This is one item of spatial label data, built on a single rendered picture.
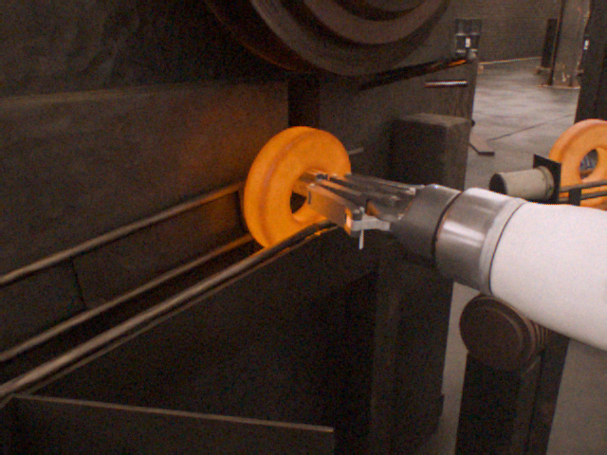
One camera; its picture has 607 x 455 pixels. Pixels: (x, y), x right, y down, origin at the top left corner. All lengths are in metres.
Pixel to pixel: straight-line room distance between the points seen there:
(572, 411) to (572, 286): 1.19
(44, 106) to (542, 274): 0.44
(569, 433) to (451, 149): 0.91
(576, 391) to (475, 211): 1.26
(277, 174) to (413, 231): 0.17
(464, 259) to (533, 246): 0.06
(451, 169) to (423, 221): 0.36
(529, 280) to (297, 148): 0.29
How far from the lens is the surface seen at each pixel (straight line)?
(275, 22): 0.55
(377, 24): 0.64
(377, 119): 0.86
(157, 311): 0.52
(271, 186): 0.59
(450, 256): 0.49
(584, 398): 1.69
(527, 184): 1.00
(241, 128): 0.66
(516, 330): 0.90
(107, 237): 0.57
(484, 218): 0.48
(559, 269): 0.45
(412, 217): 0.51
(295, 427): 0.33
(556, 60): 9.59
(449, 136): 0.84
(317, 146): 0.63
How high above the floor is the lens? 0.94
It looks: 21 degrees down
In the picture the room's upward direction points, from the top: straight up
